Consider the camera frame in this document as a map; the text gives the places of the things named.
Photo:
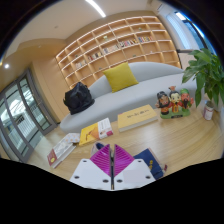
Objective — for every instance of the wooden wall shelf unit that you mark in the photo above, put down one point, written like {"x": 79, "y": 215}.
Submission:
{"x": 116, "y": 50}

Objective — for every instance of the small patterned white pack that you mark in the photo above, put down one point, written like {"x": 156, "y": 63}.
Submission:
{"x": 73, "y": 137}

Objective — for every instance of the red and white book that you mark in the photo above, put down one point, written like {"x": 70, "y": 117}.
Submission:
{"x": 60, "y": 151}

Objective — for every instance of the long ceiling light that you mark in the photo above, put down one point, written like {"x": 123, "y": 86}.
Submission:
{"x": 95, "y": 8}

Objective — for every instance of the yellow cushion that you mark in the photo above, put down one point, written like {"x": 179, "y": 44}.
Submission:
{"x": 120, "y": 77}

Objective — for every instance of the three-figure colourful figurine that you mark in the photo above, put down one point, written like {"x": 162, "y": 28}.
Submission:
{"x": 174, "y": 103}

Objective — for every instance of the large yellow book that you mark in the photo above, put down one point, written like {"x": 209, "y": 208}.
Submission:
{"x": 136, "y": 118}

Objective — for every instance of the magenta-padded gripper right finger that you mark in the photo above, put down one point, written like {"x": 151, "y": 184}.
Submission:
{"x": 135, "y": 173}

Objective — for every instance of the grey curved sofa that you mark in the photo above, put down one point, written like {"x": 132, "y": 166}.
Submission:
{"x": 133, "y": 96}

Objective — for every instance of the glass door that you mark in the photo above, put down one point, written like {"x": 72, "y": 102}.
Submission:
{"x": 23, "y": 116}

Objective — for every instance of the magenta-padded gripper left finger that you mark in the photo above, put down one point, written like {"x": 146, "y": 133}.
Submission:
{"x": 88, "y": 173}

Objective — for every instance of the green potted plant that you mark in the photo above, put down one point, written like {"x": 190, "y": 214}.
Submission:
{"x": 206, "y": 73}

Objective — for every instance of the small white and red can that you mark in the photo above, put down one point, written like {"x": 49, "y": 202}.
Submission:
{"x": 208, "y": 111}

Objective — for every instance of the black bag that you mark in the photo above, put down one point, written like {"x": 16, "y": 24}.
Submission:
{"x": 79, "y": 99}

